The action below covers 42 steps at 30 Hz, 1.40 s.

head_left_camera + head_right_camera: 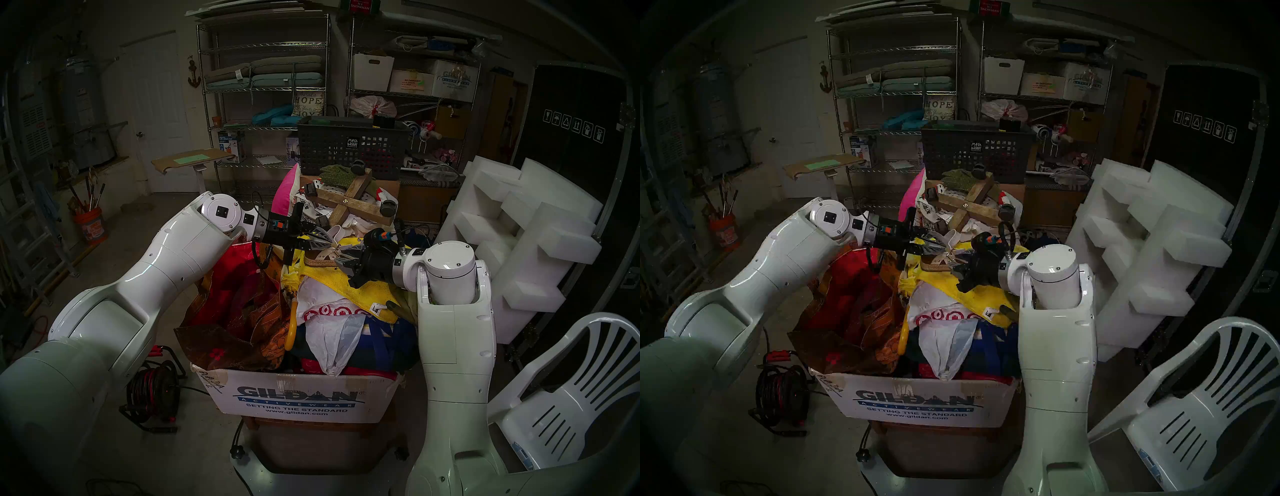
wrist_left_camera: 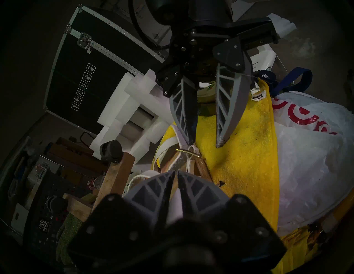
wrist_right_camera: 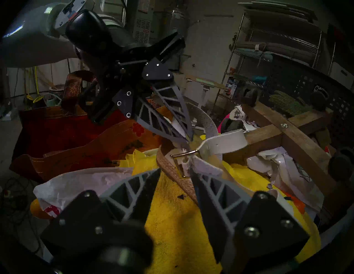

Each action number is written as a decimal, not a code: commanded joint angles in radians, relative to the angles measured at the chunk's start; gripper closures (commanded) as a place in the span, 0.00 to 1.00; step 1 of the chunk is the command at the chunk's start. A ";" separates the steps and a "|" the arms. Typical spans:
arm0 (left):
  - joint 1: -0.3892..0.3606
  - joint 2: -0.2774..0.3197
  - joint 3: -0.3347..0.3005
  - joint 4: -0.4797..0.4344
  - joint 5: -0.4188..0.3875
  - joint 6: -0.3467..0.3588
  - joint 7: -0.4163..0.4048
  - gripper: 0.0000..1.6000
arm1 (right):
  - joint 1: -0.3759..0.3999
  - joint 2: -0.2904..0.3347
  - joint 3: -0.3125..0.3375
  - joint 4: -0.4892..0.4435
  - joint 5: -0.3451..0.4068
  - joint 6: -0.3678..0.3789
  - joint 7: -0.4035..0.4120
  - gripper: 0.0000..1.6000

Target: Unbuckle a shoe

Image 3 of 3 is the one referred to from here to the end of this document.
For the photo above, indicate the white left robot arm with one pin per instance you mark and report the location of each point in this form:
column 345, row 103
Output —
column 30, row 41

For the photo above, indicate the red snowman sign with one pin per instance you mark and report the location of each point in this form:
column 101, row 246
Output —
column 336, row 33

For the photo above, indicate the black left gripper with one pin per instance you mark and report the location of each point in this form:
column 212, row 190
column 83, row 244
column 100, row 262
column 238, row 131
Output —
column 121, row 71

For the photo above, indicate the white printed plastic bag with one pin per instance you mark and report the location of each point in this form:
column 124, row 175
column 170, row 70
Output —
column 290, row 171

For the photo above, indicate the blue white product box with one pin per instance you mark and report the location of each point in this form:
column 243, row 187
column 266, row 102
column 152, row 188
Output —
column 231, row 87

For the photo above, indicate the yellow towel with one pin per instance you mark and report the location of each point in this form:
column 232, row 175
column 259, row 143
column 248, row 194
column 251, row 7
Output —
column 177, row 229

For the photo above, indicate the grey water heater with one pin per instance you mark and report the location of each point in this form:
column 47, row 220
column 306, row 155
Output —
column 177, row 22

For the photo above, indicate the white panel door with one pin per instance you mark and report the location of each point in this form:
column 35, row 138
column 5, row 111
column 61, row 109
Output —
column 210, row 47

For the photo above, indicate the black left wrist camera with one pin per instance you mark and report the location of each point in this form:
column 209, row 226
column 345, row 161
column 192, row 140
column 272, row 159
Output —
column 88, row 30

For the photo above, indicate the pale teal seat cushion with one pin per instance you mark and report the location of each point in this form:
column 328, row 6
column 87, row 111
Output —
column 249, row 52

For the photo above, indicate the grey furnace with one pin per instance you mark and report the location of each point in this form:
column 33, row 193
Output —
column 142, row 24

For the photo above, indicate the orange scissors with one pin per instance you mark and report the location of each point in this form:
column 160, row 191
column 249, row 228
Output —
column 297, row 203

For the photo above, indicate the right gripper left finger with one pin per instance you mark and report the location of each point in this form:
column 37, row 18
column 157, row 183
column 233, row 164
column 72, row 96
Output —
column 83, row 221

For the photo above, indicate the black mesh basket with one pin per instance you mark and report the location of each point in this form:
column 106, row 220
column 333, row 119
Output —
column 318, row 80

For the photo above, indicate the white storage bin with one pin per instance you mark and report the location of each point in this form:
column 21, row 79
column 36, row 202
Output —
column 341, row 74

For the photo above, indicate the red orange tote bag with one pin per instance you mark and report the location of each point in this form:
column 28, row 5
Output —
column 69, row 143

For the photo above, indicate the green watering can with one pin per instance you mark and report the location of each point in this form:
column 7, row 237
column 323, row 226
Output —
column 52, row 100

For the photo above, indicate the green knit glove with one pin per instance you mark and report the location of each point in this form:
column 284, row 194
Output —
column 287, row 103

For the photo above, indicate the white red plastic bag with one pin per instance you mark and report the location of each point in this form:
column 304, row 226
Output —
column 83, row 182

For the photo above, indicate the wood top rolling table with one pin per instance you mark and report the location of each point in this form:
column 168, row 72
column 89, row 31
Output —
column 206, row 82

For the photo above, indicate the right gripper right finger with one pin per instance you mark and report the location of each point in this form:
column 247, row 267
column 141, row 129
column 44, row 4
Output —
column 262, row 229

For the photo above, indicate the white flat boards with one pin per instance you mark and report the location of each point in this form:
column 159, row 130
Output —
column 276, row 9

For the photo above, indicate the olive seat cushion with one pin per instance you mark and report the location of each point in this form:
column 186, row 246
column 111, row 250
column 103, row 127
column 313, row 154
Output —
column 284, row 49

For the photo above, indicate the wooden cross caster dolly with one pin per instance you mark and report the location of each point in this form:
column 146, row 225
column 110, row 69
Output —
column 298, row 143

